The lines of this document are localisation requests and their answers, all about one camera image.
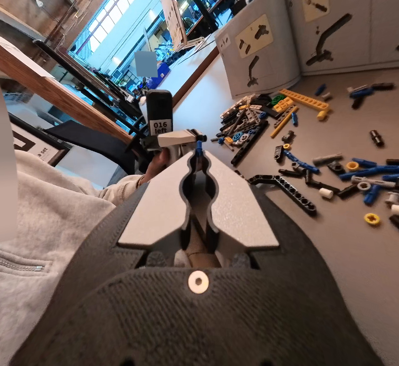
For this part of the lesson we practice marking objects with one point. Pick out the person's left hand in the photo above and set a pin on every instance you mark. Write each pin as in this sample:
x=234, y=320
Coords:
x=159, y=161

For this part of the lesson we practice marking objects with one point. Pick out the blue and black lego assembly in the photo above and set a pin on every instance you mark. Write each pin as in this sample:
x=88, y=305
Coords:
x=361, y=92

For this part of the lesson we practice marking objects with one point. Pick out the yellow lego connector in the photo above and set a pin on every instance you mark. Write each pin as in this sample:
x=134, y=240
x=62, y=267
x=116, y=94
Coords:
x=322, y=115

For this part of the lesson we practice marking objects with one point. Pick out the scatter of blue black pins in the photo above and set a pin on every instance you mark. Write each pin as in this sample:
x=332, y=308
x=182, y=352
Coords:
x=361, y=172

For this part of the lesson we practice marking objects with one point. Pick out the framed black white sign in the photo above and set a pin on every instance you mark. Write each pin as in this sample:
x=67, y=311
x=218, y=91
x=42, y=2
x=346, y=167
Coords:
x=34, y=144

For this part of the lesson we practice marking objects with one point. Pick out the lone blue lego pin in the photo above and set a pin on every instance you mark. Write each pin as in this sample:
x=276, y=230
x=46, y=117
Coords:
x=320, y=89

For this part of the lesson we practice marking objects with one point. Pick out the person's left forearm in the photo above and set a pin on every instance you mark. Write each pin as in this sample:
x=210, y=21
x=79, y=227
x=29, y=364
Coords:
x=124, y=186

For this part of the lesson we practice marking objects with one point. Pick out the white lego cylinder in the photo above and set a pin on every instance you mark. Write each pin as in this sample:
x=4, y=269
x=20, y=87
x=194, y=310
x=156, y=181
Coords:
x=396, y=209
x=325, y=193

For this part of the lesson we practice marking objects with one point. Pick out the open grey instruction booklet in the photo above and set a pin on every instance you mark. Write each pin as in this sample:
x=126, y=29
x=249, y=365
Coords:
x=343, y=29

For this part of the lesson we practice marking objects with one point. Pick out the person's grey sweatshirt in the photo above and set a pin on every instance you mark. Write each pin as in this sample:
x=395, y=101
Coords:
x=46, y=216

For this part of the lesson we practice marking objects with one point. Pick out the black angled lego beam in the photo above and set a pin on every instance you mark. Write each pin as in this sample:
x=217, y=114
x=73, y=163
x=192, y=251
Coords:
x=293, y=193

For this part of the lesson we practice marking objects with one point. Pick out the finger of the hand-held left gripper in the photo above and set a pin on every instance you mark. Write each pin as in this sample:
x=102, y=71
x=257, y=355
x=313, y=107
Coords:
x=177, y=137

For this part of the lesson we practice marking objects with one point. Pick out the wooden desk edge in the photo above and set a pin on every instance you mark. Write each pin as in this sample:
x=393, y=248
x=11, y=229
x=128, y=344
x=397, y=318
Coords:
x=62, y=94

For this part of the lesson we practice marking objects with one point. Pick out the small white round object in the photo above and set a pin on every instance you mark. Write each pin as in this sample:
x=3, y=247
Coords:
x=142, y=101

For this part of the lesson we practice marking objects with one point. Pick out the black chair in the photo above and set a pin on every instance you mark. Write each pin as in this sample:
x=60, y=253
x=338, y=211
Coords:
x=93, y=144

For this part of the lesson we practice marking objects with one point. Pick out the cardboard panel on stand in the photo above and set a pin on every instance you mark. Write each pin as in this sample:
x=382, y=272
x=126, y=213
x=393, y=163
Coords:
x=170, y=7

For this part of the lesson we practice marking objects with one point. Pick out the long yellow lego beam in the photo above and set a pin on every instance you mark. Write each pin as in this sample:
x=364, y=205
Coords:
x=307, y=100

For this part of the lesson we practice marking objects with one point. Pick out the short black lego connector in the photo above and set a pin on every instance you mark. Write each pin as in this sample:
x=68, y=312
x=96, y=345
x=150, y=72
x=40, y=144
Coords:
x=376, y=137

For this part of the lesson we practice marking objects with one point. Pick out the blue bin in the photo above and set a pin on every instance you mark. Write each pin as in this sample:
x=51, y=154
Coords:
x=162, y=70

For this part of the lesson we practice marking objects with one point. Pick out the large hall window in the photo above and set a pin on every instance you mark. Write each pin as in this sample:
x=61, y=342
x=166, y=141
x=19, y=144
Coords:
x=112, y=13

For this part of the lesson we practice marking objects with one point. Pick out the small grey lego bush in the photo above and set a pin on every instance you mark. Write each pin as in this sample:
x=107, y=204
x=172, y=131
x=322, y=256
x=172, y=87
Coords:
x=326, y=96

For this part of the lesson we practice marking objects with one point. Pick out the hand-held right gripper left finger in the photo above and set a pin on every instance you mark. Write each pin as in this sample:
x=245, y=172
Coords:
x=162, y=204

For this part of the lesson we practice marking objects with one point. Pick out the pile of mixed lego beams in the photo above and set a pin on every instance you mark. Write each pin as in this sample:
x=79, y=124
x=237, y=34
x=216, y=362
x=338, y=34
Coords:
x=246, y=122

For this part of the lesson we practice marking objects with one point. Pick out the yellow round lego bush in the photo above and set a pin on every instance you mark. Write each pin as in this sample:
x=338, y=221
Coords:
x=372, y=218

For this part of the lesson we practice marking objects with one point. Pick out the small blue lego pin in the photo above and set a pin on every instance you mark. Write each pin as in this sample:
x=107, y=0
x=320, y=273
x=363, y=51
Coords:
x=199, y=151

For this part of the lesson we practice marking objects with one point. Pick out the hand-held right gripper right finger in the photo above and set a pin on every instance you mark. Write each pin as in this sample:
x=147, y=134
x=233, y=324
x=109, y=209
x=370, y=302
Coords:
x=240, y=210

